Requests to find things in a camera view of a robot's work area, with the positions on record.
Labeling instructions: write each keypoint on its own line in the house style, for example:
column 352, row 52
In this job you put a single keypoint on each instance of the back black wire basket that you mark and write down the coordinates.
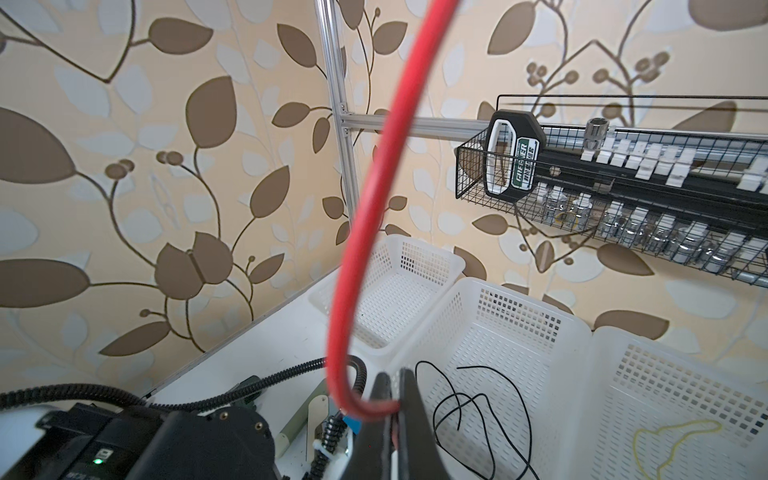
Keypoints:
column 724, row 151

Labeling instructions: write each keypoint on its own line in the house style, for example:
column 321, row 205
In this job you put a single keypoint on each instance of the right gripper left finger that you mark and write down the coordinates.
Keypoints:
column 371, row 458

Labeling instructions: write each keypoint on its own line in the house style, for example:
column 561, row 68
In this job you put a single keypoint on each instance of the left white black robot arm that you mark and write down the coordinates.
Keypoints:
column 110, row 433

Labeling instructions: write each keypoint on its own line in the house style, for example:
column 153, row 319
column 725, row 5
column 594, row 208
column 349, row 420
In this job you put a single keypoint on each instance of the left white plastic basket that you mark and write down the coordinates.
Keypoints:
column 405, row 278

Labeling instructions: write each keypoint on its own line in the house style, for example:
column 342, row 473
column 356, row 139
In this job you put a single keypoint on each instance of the middle white plastic basket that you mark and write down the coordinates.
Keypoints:
column 497, row 372

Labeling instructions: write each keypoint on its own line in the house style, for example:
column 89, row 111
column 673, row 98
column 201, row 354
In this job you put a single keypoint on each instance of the white plastic basket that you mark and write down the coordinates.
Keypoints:
column 405, row 278
column 646, row 411
column 497, row 372

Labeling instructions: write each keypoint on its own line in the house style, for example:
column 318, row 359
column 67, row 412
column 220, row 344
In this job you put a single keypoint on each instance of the black socket tool set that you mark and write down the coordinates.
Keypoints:
column 642, row 192

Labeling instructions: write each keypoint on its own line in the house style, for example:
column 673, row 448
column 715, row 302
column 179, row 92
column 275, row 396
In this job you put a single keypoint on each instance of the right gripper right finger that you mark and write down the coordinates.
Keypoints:
column 418, row 454

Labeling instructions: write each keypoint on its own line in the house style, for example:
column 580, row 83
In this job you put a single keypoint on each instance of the right white plastic basket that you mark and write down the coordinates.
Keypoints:
column 646, row 411

